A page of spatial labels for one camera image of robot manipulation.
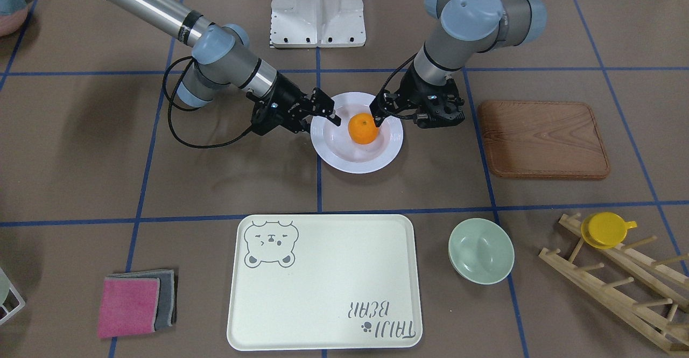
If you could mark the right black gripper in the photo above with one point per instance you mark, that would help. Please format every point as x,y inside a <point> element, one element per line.
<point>291,101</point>

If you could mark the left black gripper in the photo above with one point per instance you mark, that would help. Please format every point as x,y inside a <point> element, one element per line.
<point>413,90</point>

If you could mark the white round plate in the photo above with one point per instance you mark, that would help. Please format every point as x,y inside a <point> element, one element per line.
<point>335,146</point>

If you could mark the orange fruit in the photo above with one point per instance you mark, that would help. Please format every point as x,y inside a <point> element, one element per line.
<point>362,129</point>

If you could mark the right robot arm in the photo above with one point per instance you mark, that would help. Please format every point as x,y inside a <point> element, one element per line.
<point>220,58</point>

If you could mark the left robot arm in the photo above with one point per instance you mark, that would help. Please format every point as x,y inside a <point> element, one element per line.
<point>469,27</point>

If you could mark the cream bear tray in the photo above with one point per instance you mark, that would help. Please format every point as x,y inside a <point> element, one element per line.
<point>324,282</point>

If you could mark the wooden cutting board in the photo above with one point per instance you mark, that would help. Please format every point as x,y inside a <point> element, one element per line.
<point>542,140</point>

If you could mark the green bowl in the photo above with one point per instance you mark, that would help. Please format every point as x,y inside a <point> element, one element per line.
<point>481,251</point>

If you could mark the yellow cup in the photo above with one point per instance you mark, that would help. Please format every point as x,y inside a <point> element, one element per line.
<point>605,230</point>

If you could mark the grey cloth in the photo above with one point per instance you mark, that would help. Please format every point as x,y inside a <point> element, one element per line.
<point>166,296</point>

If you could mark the pink cloth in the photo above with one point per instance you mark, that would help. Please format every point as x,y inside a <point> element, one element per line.
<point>128,307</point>

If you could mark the wooden peg drying rack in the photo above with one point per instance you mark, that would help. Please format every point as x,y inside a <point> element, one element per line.
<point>652,298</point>

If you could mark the pink bowl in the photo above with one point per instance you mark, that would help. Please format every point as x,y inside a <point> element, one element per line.
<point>13,15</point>

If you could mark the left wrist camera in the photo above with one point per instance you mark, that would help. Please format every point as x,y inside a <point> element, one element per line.
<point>440,113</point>

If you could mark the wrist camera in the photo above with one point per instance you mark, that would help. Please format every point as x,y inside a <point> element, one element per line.
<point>266,116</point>
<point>440,113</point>

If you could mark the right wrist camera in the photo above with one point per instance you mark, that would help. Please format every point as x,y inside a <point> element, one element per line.
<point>266,116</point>

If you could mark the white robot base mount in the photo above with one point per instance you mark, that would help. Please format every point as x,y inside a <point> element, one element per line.
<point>317,23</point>

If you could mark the white wire cup rack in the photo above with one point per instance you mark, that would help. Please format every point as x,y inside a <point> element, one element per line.
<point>12,301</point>

